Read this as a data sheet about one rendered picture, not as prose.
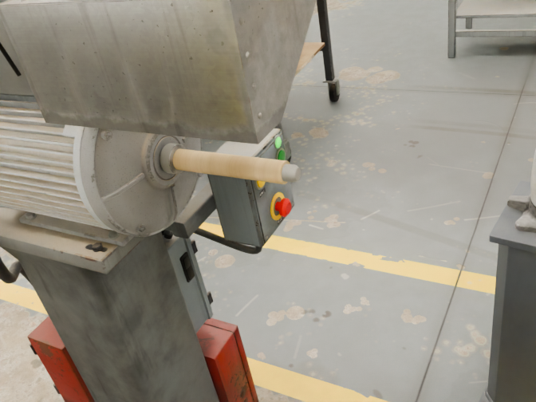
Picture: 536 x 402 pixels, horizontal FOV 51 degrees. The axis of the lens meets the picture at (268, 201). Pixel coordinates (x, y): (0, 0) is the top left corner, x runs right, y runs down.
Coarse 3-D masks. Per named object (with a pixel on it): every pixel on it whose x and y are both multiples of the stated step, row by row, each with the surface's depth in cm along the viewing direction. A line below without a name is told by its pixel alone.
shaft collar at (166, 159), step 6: (168, 144) 83; (174, 144) 83; (180, 144) 83; (162, 150) 83; (168, 150) 82; (174, 150) 82; (162, 156) 82; (168, 156) 82; (162, 162) 82; (168, 162) 82; (162, 168) 83; (168, 168) 82; (174, 168) 83
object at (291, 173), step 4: (288, 164) 74; (292, 164) 74; (284, 168) 74; (288, 168) 74; (292, 168) 74; (296, 168) 74; (284, 172) 74; (288, 172) 74; (292, 172) 73; (296, 172) 74; (300, 172) 75; (284, 176) 74; (288, 176) 74; (292, 176) 74; (296, 176) 74; (300, 176) 75; (284, 180) 75; (288, 180) 74; (292, 180) 74; (296, 180) 74
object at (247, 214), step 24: (240, 144) 113; (264, 144) 111; (216, 192) 113; (240, 192) 109; (264, 192) 112; (288, 192) 122; (240, 216) 113; (264, 216) 114; (168, 240) 122; (216, 240) 122; (240, 240) 118; (264, 240) 115
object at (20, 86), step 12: (0, 0) 71; (0, 24) 74; (0, 36) 75; (12, 48) 75; (0, 60) 78; (12, 60) 77; (0, 72) 80; (12, 72) 78; (0, 84) 81; (12, 84) 80; (24, 84) 79; (24, 96) 80
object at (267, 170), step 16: (176, 160) 82; (192, 160) 80; (208, 160) 79; (224, 160) 78; (240, 160) 77; (256, 160) 76; (272, 160) 75; (240, 176) 77; (256, 176) 76; (272, 176) 74
